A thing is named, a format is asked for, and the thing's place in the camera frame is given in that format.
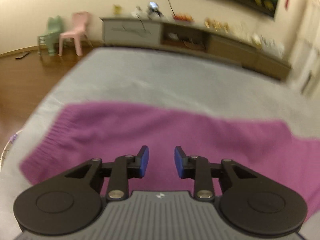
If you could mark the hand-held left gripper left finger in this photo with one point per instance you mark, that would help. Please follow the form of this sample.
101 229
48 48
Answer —
144 160

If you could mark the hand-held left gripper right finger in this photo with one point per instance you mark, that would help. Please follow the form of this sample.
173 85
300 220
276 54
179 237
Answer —
178 161

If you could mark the purple knit sweater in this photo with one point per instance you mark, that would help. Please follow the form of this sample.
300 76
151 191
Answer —
175 127

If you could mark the long low wooden cabinet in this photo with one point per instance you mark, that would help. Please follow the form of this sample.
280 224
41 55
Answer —
225 47

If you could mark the amber lidded jar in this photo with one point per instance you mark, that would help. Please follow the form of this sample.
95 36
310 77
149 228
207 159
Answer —
216 25

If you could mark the amber glass cup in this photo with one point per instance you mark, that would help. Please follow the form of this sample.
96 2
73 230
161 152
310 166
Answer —
225 27
208 22

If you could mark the red fruit plate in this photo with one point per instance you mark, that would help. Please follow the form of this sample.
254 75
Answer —
182 18

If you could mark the gold tissue box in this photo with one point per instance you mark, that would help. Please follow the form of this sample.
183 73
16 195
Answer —
256 39

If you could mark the pink plastic child chair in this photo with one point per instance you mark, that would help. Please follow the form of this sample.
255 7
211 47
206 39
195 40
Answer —
78 27

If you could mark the white storage box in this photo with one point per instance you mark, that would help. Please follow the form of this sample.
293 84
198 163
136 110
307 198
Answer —
272 45

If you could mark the yellow cup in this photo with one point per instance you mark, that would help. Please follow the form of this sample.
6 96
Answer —
117 9

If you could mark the green plastic child chair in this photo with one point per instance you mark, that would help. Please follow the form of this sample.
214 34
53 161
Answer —
52 32

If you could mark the dark flat thing on floor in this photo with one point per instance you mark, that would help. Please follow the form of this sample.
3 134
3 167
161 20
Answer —
23 55

